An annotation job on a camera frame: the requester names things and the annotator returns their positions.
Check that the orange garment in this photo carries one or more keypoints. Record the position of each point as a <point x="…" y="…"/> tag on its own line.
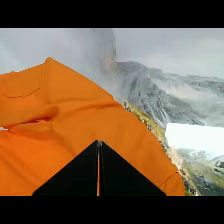
<point x="66" y="110"/>

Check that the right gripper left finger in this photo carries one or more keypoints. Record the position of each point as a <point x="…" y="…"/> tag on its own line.
<point x="78" y="176"/>

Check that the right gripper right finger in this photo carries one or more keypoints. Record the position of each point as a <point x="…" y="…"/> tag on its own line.
<point x="123" y="176"/>

